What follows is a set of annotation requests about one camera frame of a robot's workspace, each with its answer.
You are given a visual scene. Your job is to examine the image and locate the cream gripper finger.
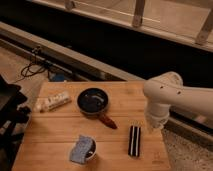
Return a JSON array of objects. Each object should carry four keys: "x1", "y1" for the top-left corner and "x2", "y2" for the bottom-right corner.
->
[{"x1": 148, "y1": 123, "x2": 164, "y2": 134}]

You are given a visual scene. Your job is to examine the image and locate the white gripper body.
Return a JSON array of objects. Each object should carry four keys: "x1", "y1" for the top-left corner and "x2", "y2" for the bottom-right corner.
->
[{"x1": 145, "y1": 101, "x2": 170, "y2": 126}]

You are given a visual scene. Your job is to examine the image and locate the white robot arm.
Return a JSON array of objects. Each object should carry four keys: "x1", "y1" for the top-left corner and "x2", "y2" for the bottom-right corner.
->
[{"x1": 143, "y1": 72, "x2": 213, "y2": 129}]

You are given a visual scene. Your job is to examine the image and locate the white cup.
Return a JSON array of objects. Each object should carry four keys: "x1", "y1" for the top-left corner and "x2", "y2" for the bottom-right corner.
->
[{"x1": 83, "y1": 140, "x2": 96, "y2": 162}]

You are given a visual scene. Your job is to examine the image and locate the blue sponge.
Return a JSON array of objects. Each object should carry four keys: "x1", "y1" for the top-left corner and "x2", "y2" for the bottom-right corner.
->
[{"x1": 70, "y1": 135, "x2": 93, "y2": 164}]

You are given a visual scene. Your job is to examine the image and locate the blue object on floor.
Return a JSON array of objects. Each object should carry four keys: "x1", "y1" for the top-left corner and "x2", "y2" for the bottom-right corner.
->
[{"x1": 49, "y1": 74, "x2": 65, "y2": 82}]

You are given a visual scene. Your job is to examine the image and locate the dark frying pan wooden handle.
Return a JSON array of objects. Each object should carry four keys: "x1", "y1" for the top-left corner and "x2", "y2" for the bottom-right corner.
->
[{"x1": 77, "y1": 88, "x2": 117, "y2": 129}]

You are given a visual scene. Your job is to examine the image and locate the black cable on floor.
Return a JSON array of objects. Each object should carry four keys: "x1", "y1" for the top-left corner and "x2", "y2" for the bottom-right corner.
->
[{"x1": 14, "y1": 46, "x2": 54, "y2": 83}]

